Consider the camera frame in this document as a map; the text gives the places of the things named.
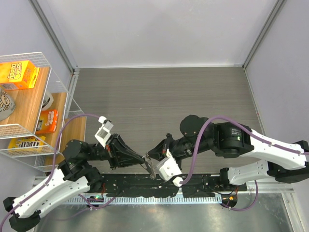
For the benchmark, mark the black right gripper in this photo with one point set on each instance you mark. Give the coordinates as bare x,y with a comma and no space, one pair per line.
157,152

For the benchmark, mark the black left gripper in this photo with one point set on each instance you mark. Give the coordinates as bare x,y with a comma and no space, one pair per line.
120,153

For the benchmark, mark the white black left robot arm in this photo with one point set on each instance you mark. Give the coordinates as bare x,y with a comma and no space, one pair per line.
73,176

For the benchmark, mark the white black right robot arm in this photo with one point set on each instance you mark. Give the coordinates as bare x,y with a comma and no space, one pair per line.
226,138

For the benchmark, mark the orange razor package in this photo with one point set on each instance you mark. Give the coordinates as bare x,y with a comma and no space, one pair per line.
47,122

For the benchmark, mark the yellow candy box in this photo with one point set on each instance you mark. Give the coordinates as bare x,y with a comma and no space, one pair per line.
30,143

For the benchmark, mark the white bottle on shelf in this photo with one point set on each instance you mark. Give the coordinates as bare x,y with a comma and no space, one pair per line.
47,101

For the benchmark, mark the grey cartoon pouch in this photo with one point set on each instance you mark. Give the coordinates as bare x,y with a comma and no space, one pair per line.
7,104

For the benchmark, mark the orange yellow snack box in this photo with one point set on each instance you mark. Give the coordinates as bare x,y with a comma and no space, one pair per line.
18,75

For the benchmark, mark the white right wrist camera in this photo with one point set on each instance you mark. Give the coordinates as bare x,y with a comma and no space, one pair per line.
168,169

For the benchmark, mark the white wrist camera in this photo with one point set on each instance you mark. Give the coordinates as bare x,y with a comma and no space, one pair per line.
168,169
103,134

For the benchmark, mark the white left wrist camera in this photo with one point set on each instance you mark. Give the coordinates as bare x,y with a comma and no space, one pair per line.
103,134

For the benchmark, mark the slotted cable duct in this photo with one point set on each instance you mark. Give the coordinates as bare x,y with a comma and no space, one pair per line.
178,199

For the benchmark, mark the white wire shelf rack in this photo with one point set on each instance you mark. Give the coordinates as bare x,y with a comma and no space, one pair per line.
23,121

